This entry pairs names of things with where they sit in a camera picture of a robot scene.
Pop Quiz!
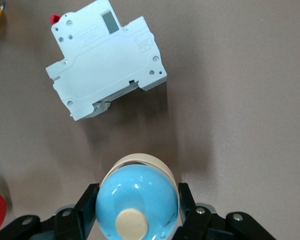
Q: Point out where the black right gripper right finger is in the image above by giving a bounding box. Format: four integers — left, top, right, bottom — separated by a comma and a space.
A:
171, 182, 278, 240

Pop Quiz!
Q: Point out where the brown table cover mat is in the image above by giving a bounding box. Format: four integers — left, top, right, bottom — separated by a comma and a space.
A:
0, 0, 300, 240

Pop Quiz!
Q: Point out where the blue dome call bell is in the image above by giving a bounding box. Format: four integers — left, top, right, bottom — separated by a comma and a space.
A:
94, 152, 180, 240

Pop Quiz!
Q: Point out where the white circuit breaker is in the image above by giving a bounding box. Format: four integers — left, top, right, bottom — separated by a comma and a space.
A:
44, 0, 169, 122

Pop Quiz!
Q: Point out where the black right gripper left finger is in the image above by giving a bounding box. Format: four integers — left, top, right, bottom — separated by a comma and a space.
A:
0, 183, 101, 240

